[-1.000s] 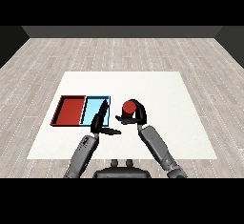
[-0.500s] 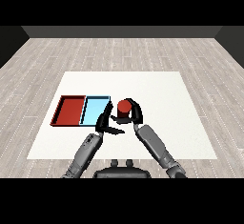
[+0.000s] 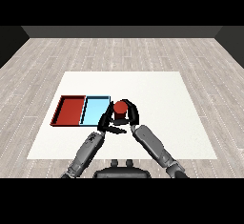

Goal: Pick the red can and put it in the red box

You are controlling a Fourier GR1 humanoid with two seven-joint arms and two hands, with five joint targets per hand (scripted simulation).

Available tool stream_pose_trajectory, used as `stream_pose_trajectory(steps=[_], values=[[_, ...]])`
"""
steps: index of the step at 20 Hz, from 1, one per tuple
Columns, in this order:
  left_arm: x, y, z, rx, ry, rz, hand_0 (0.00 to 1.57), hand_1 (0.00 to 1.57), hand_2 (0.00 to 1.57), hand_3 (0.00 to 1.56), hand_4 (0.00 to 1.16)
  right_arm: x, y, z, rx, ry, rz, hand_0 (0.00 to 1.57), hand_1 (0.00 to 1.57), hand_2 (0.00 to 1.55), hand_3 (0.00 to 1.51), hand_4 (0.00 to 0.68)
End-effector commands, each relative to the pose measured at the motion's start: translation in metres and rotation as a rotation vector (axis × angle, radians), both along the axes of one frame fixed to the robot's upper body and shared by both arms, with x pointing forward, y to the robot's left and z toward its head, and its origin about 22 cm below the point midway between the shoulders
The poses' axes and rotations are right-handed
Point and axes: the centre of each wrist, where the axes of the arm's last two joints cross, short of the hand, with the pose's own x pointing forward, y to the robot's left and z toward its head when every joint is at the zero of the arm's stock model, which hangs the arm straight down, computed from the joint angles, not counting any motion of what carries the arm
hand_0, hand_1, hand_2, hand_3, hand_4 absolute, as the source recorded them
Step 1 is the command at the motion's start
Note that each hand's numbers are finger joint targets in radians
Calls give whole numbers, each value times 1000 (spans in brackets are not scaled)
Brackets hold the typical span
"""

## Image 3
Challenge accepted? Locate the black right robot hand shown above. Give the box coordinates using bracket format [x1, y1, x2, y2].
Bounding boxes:
[113, 98, 141, 127]

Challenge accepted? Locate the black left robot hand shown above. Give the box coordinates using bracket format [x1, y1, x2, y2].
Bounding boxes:
[97, 101, 128, 135]

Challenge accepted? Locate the small red can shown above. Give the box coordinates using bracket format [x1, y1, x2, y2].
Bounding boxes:
[112, 100, 130, 121]

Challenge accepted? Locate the light blue shallow open box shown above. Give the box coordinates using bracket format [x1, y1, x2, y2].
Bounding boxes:
[78, 94, 112, 128]

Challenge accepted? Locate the red shallow open box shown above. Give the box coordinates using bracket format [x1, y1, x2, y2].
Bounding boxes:
[50, 94, 88, 128]

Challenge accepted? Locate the dark grey robot body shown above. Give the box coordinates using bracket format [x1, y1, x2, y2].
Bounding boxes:
[92, 159, 153, 179]

